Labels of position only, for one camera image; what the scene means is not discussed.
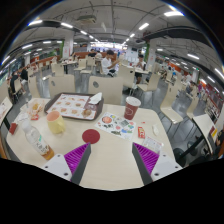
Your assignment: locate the dark brown food tray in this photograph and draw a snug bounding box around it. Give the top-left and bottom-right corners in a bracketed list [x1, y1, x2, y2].
[44, 93, 104, 121]

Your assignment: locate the small red packet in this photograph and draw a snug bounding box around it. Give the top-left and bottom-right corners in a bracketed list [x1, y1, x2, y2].
[138, 127, 145, 139]

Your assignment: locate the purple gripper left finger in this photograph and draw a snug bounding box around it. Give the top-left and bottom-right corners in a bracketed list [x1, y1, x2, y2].
[42, 142, 92, 186]

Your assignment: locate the printed sticker sheet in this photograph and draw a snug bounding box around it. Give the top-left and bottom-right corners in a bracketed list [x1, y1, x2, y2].
[95, 112, 136, 140]

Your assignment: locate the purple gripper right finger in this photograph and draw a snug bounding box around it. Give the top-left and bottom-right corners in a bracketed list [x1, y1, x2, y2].
[131, 142, 184, 187]

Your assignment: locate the white crumpled napkin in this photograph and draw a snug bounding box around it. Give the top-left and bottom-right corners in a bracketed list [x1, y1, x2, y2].
[89, 92, 102, 105]

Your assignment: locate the beige chair behind table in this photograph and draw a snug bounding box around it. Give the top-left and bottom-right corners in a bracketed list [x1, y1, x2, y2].
[88, 76, 123, 105]

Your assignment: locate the yellow plastic mug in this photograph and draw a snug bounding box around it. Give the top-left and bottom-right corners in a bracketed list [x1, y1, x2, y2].
[46, 111, 65, 134]

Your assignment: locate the red paper cup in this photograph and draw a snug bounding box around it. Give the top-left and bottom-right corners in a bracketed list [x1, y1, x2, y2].
[124, 96, 141, 120]

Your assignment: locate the clear plastic wrapper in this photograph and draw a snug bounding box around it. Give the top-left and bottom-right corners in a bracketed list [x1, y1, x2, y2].
[143, 136, 164, 154]

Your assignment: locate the beige chair left behind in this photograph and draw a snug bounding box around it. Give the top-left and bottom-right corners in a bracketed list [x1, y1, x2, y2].
[49, 74, 75, 98]

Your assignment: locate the small white lid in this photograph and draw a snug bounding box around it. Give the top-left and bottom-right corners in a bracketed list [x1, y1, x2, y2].
[152, 125, 159, 136]

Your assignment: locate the clear plastic drink bottle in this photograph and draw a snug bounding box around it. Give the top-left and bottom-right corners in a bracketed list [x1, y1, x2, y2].
[19, 118, 54, 160]

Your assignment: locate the beige chair on right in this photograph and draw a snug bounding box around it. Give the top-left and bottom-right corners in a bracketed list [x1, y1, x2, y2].
[160, 87, 183, 124]

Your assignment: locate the round red coaster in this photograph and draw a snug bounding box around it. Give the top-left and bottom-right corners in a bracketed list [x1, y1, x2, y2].
[82, 129, 100, 144]

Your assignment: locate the food wrapper with fries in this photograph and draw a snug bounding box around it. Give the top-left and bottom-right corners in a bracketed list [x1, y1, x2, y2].
[27, 99, 44, 120]

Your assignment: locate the person in white shirt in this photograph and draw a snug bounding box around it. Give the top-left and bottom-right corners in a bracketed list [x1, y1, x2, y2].
[101, 50, 119, 77]

